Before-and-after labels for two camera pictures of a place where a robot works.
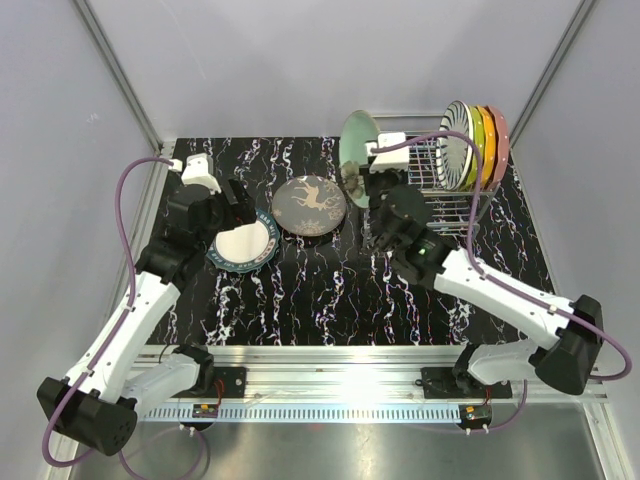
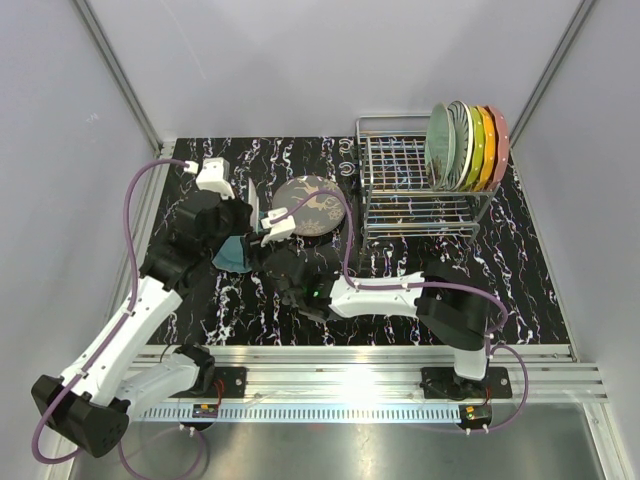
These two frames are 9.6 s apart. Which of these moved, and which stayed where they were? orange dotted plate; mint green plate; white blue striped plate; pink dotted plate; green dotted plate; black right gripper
Moved: black right gripper; mint green plate
Stayed: green dotted plate; pink dotted plate; orange dotted plate; white blue striped plate
